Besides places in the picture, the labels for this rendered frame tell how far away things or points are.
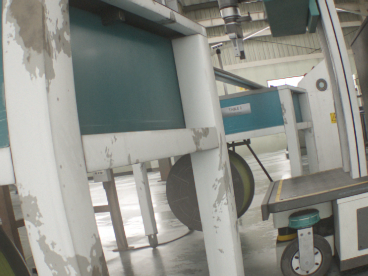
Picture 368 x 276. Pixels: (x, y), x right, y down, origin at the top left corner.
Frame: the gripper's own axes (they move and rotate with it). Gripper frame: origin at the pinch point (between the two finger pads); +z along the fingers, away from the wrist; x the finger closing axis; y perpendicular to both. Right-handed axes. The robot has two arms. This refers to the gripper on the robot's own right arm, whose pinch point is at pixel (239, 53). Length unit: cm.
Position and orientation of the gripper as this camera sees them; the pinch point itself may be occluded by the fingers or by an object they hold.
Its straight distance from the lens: 227.4
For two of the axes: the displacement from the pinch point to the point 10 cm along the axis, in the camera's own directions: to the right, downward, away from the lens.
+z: 1.6, 9.9, -0.2
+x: -3.2, 0.3, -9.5
